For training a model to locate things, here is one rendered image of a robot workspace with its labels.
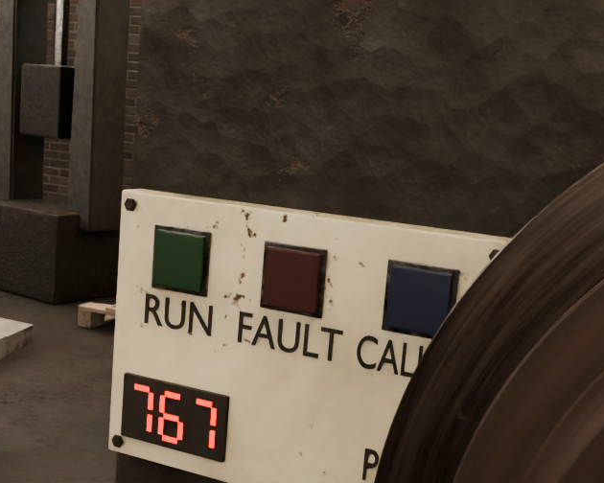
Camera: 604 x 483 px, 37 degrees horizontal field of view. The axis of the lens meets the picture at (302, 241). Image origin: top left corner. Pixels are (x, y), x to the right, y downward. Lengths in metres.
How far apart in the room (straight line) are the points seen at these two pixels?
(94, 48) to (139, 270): 5.05
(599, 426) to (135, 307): 0.36
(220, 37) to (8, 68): 5.67
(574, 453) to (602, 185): 0.10
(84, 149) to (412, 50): 5.17
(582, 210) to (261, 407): 0.28
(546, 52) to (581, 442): 0.25
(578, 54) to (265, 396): 0.27
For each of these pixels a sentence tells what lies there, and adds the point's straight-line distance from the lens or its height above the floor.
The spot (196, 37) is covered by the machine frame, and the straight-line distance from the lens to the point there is 0.60.
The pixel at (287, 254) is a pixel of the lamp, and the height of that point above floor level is 1.22.
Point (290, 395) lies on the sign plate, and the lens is 0.57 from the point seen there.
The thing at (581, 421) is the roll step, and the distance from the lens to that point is 0.35.
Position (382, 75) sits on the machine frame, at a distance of 0.55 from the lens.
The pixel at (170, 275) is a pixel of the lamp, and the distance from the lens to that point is 0.59.
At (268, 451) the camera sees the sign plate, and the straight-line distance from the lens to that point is 0.59.
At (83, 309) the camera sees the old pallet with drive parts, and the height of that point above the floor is 0.11.
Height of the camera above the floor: 1.30
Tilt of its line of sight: 8 degrees down
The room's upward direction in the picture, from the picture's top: 5 degrees clockwise
